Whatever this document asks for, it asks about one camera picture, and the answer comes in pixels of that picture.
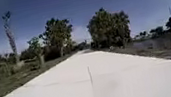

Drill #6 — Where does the thin distant pole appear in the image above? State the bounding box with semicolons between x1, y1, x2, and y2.
167;4;171;17

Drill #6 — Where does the pale concrete road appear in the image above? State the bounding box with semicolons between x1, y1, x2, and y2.
0;33;171;97

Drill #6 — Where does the dry grass verge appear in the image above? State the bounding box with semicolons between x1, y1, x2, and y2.
97;32;171;81

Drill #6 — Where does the small green tree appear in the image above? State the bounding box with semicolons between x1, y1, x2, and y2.
25;35;48;69

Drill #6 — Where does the grass verge with brush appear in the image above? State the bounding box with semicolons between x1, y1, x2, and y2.
0;49;85;97

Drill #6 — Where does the bare tall tree trunk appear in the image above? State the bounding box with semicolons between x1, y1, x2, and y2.
0;10;23;67

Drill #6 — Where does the large dark green tree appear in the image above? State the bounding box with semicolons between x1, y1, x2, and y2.
83;4;136;54

